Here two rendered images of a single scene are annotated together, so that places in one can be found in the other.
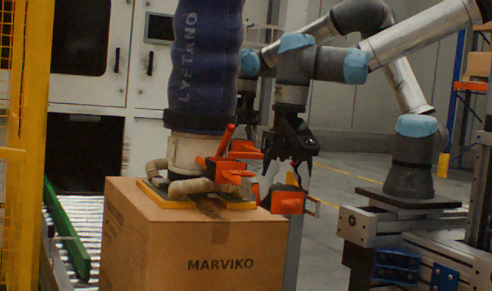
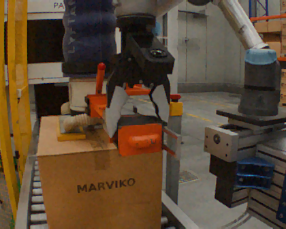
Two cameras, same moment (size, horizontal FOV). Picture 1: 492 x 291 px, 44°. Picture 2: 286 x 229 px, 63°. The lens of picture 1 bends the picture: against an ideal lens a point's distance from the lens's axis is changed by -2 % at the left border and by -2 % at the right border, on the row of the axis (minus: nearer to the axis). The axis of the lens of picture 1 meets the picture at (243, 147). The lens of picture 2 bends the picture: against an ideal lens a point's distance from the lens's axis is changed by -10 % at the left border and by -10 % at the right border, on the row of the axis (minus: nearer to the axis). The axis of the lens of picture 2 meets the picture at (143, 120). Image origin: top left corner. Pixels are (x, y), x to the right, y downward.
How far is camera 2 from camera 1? 0.88 m
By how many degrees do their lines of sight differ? 7
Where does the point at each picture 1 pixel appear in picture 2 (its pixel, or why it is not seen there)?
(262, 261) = (143, 178)
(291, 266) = (174, 165)
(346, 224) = (212, 142)
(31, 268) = (10, 177)
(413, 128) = (259, 57)
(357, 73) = not seen: outside the picture
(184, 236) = (69, 166)
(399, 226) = (255, 140)
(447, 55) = not seen: hidden behind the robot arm
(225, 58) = (101, 15)
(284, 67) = not seen: outside the picture
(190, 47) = (73, 11)
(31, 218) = (4, 147)
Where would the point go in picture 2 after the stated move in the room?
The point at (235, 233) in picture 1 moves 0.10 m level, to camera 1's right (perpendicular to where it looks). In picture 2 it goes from (116, 159) to (148, 160)
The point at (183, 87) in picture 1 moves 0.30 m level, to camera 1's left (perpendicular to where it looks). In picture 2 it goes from (70, 42) to (2, 48)
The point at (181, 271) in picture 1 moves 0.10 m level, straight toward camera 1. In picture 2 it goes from (72, 194) to (64, 210)
